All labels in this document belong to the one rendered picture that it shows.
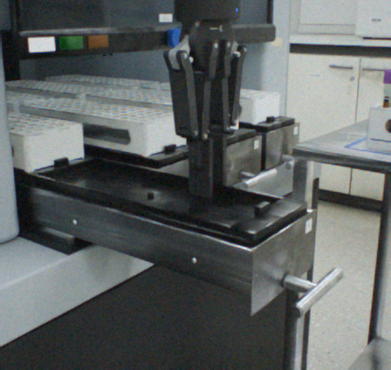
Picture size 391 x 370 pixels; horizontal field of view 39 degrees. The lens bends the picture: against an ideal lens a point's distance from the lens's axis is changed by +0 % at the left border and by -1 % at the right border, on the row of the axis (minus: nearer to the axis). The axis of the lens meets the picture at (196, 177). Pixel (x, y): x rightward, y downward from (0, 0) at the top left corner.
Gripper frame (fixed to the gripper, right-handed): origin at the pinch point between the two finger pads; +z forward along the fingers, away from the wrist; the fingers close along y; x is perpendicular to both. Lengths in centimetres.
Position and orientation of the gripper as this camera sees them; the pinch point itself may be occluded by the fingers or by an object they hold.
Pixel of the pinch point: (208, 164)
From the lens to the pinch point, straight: 65.4
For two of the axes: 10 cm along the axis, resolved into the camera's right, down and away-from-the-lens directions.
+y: -6.0, 2.3, -7.7
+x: 8.0, 1.7, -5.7
